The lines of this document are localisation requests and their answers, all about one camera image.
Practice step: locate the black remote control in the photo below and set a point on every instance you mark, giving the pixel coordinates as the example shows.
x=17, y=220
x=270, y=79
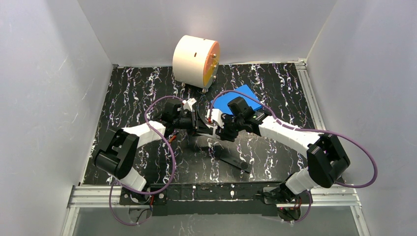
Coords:
x=236, y=162

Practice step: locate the white cylinder orange face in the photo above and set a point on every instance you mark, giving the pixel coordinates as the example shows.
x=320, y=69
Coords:
x=196, y=61

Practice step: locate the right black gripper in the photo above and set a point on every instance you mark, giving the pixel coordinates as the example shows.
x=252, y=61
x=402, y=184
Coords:
x=220, y=132

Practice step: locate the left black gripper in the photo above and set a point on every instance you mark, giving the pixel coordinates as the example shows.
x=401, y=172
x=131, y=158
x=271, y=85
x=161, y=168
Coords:
x=195, y=122

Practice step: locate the aluminium frame rail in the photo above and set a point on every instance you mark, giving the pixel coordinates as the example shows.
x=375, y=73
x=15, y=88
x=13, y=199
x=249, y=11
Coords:
x=343, y=196

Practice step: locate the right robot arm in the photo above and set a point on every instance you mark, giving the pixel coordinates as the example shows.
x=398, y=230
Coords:
x=326, y=158

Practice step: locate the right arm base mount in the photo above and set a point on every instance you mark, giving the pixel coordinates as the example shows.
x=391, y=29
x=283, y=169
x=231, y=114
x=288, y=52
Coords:
x=272, y=195

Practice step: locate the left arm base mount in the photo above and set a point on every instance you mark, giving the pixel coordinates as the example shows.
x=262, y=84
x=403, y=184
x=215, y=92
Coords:
x=129, y=198

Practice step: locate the white remote control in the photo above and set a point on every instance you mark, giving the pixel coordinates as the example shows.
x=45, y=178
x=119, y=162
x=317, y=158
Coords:
x=207, y=132

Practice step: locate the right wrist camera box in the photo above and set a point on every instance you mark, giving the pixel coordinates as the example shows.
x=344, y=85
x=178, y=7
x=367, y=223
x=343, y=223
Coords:
x=214, y=117

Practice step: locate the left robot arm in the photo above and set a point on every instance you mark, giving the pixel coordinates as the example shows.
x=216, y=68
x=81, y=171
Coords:
x=115, y=154

